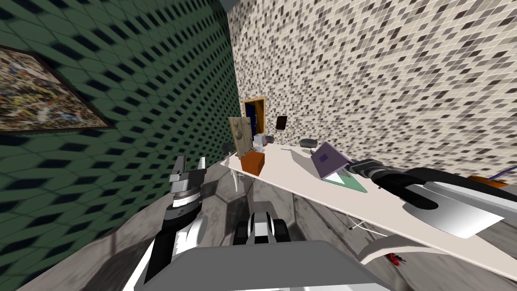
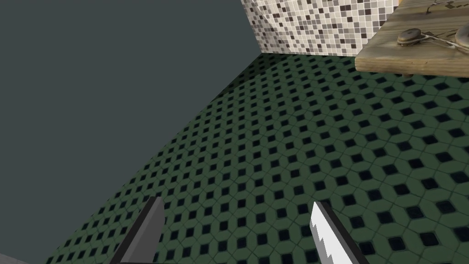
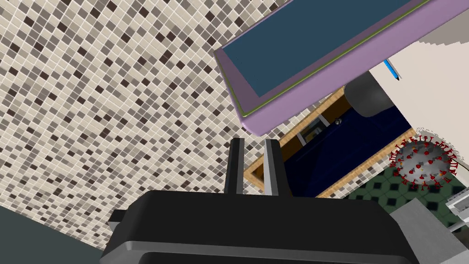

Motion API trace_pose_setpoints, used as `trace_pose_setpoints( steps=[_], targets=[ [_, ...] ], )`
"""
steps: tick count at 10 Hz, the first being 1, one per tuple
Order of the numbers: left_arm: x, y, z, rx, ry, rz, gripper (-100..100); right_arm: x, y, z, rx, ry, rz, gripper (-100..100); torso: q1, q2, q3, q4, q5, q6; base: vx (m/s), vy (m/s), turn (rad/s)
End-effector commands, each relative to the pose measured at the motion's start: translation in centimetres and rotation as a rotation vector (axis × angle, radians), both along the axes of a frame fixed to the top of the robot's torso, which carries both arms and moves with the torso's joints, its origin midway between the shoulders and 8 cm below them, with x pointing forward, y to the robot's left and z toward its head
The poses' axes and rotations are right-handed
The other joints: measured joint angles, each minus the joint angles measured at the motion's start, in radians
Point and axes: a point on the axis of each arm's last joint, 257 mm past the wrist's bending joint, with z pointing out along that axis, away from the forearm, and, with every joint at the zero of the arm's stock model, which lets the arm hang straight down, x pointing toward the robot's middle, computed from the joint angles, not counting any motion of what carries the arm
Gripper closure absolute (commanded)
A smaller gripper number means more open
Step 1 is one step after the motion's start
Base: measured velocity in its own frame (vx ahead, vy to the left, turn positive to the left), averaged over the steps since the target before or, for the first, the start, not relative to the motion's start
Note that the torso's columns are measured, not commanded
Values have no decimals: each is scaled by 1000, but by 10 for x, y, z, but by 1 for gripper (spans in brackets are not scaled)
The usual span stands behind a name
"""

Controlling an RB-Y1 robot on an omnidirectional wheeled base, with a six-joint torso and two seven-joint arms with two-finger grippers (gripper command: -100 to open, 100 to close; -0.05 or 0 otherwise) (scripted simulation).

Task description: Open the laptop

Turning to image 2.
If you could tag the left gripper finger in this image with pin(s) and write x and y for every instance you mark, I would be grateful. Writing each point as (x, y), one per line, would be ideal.
(143, 234)

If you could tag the wooden cabinet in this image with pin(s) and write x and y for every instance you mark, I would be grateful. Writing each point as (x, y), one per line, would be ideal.
(414, 55)

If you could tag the round metal knob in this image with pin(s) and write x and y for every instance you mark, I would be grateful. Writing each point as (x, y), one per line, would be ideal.
(409, 36)
(463, 36)

